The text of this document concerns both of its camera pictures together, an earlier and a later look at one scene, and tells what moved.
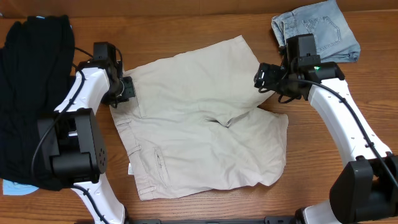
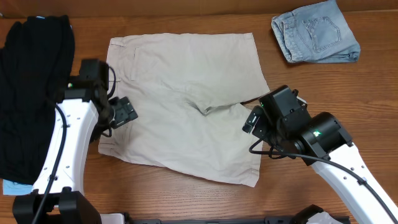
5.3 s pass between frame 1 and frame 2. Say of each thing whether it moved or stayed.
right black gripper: moved
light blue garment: stayed
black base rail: stayed
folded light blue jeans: stayed
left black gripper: moved
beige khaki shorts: moved
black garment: stayed
